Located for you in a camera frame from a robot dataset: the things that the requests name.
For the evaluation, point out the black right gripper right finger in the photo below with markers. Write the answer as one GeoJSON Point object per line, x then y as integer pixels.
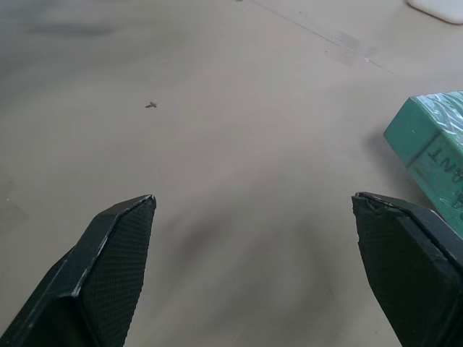
{"type": "Point", "coordinates": [405, 274]}

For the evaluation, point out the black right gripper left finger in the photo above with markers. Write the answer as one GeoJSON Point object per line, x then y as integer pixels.
{"type": "Point", "coordinates": [97, 274]}

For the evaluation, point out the green box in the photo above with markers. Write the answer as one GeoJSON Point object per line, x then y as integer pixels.
{"type": "Point", "coordinates": [430, 152]}

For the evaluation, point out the white object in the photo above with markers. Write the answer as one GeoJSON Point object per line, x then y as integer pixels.
{"type": "Point", "coordinates": [437, 9]}

